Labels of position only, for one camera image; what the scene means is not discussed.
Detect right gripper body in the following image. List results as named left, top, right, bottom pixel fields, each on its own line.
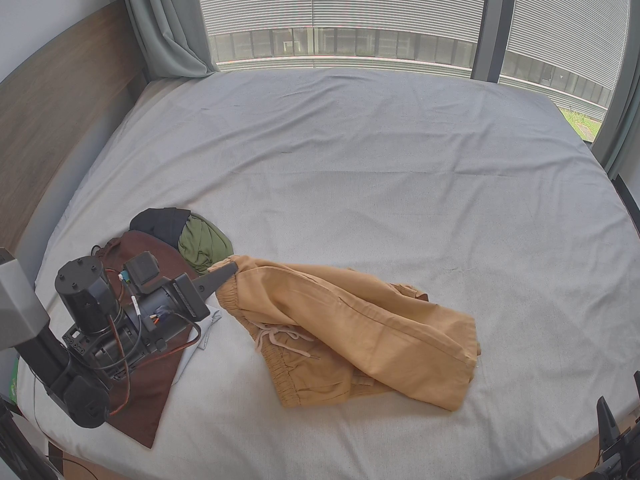
left=600, top=428, right=640, bottom=469

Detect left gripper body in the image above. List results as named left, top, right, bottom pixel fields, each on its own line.
left=130, top=273, right=212, bottom=342

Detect tan shorts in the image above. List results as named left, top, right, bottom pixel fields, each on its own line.
left=215, top=253, right=483, bottom=411

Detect bed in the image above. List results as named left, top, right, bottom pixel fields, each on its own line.
left=0, top=0, right=640, bottom=480

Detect pale blue garment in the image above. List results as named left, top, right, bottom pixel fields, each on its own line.
left=172, top=304, right=223, bottom=386

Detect green garment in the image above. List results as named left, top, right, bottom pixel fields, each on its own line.
left=177, top=213, right=234, bottom=275

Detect black garment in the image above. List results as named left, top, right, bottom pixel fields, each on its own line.
left=130, top=207, right=193, bottom=249

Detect brown garment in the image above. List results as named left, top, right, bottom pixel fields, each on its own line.
left=85, top=231, right=203, bottom=450

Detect grey-green curtain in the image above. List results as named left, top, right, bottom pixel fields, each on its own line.
left=591, top=0, right=640, bottom=181
left=118, top=0, right=221, bottom=80

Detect window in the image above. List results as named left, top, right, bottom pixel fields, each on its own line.
left=192, top=0, right=632, bottom=145

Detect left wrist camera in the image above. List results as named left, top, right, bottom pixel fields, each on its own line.
left=121, top=251, right=173, bottom=299

